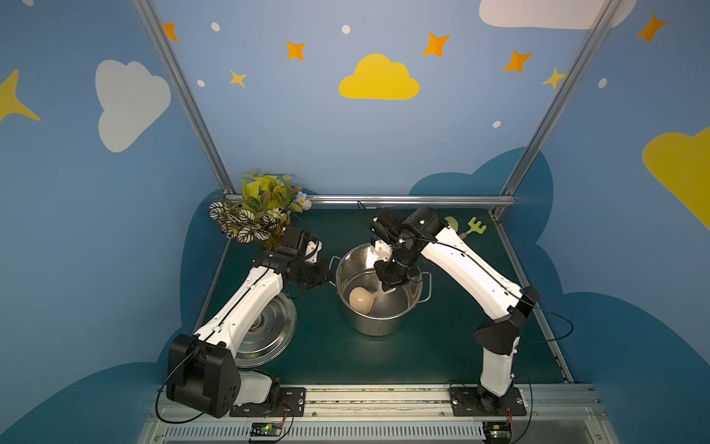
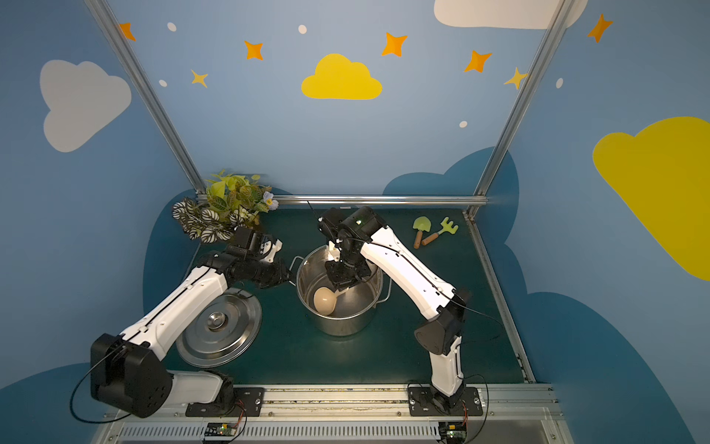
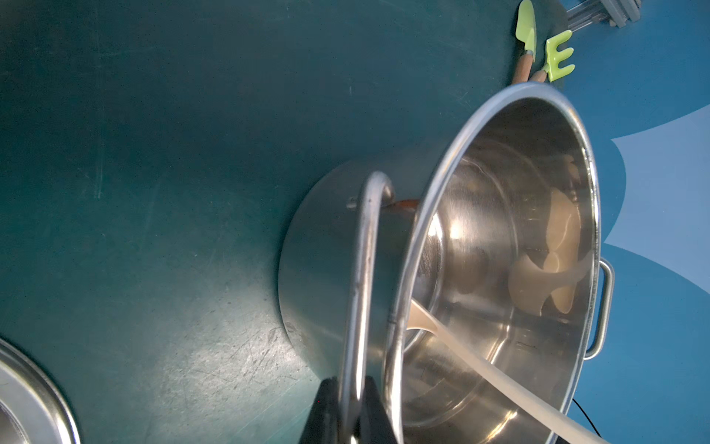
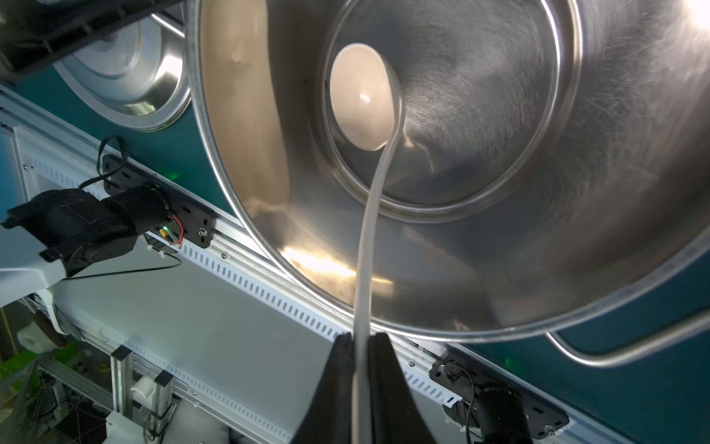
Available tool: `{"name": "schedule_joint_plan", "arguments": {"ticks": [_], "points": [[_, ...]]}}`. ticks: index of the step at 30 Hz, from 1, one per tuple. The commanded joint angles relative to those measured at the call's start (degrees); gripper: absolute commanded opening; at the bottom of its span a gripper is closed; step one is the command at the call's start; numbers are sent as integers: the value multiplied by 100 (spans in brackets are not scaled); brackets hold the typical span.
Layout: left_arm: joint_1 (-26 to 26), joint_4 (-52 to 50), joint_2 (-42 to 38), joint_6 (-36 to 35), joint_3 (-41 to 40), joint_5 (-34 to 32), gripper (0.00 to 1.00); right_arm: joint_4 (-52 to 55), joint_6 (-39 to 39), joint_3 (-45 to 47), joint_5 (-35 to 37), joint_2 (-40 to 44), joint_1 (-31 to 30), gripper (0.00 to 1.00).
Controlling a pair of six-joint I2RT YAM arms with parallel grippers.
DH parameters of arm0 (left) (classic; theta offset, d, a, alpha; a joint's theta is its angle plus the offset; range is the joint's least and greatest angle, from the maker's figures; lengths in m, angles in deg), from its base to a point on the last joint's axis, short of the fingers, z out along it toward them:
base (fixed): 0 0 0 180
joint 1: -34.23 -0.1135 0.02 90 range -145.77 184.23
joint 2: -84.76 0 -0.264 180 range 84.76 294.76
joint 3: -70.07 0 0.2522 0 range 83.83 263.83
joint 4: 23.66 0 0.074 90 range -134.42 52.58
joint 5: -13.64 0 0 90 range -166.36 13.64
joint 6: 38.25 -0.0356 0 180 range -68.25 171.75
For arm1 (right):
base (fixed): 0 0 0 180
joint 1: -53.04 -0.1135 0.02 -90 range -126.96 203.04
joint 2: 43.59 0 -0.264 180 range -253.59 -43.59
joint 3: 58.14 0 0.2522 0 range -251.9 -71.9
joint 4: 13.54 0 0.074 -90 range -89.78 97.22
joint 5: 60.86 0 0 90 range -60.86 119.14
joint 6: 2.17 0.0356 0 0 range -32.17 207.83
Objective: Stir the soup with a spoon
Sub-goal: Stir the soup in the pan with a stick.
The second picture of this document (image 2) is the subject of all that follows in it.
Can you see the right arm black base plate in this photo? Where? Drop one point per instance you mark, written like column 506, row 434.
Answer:
column 426, row 401

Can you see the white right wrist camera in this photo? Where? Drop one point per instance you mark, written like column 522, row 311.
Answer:
column 333, row 253

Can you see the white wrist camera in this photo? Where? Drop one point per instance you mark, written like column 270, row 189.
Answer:
column 333, row 253
column 270, row 246

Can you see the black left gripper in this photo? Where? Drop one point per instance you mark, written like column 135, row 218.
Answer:
column 272, row 272

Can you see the green circuit board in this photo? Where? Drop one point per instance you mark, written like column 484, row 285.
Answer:
column 221, row 430
column 452, row 432

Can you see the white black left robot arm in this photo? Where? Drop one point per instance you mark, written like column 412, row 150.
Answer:
column 127, row 371

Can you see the green trowel wooden handle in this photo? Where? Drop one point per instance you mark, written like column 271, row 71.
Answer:
column 421, row 225

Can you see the aluminium frame post left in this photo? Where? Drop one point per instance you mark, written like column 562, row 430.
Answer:
column 107, row 22

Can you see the aluminium rear crossbar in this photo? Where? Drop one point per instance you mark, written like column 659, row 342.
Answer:
column 382, row 200

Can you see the artificial potted plant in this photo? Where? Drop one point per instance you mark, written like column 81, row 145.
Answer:
column 231, row 202

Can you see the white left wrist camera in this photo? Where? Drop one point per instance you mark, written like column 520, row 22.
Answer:
column 270, row 246

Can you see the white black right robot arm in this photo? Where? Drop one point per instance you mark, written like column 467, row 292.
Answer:
column 363, row 239

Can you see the green hand rake wooden handle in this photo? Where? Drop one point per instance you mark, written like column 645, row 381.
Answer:
column 447, row 226

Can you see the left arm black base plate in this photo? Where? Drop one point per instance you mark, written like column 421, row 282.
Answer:
column 232, row 402

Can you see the left green circuit board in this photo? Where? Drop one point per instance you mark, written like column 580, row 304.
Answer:
column 221, row 430

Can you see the aluminium frame post right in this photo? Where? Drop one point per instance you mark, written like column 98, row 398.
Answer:
column 542, row 59

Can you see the aluminium frame post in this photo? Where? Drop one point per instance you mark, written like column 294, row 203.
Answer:
column 107, row 22
column 542, row 59

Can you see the stainless steel stock pot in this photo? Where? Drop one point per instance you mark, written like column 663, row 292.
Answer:
column 355, row 309

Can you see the beige plastic ladle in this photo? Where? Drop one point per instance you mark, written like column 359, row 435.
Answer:
column 326, row 300

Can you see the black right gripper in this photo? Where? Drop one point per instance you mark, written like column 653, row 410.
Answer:
column 342, row 275

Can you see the right green circuit board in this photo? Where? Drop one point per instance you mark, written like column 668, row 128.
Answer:
column 452, row 432

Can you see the stainless steel pot lid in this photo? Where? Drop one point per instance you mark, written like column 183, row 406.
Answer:
column 223, row 331

